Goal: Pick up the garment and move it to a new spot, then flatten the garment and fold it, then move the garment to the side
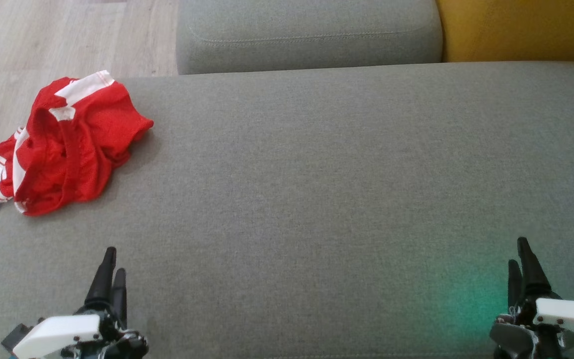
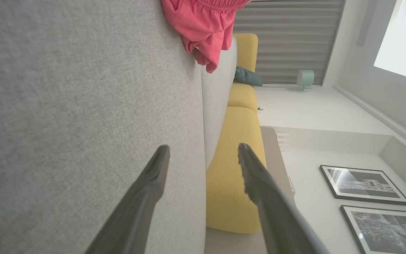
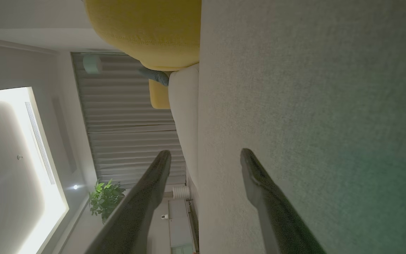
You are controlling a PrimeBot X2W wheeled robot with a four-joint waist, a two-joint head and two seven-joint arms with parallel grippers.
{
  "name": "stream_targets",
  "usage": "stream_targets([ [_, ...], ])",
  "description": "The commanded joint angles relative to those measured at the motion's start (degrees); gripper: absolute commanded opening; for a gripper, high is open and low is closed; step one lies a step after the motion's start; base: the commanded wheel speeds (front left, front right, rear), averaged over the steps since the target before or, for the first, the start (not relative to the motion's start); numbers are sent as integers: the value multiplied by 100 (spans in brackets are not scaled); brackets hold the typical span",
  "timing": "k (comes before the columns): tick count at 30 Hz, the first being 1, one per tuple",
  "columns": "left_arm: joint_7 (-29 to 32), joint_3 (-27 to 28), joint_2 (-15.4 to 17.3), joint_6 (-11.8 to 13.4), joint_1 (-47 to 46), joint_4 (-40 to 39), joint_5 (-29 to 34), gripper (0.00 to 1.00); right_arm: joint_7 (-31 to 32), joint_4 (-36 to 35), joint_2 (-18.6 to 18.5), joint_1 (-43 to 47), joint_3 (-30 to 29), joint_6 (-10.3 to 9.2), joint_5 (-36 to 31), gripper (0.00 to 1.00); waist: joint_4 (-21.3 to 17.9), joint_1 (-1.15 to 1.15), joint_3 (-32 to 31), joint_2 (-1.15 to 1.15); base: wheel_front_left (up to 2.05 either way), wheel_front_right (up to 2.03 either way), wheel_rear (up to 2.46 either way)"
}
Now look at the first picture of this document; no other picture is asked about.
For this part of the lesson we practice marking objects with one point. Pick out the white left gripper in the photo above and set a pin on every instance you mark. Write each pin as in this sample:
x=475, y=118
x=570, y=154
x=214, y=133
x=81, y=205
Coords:
x=58, y=334

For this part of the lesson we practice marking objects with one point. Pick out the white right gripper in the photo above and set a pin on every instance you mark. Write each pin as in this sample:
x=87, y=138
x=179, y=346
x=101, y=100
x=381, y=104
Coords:
x=571, y=319

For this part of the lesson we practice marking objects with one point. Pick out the red mesh shorts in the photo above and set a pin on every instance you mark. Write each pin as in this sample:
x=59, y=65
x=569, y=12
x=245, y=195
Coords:
x=82, y=149

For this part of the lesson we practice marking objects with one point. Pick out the large grey sofa seat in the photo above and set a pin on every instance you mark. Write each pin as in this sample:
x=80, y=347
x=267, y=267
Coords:
x=317, y=199

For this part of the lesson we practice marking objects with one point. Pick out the large yellow sofa backrest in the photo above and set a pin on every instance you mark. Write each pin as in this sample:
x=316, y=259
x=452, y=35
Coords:
x=526, y=27

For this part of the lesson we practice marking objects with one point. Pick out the small grey sofa seat cushion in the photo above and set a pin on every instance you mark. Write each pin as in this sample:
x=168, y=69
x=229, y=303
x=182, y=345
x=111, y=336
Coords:
x=307, y=35

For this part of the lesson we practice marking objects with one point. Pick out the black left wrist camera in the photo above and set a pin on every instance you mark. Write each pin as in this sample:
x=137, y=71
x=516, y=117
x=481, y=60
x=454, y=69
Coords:
x=15, y=336

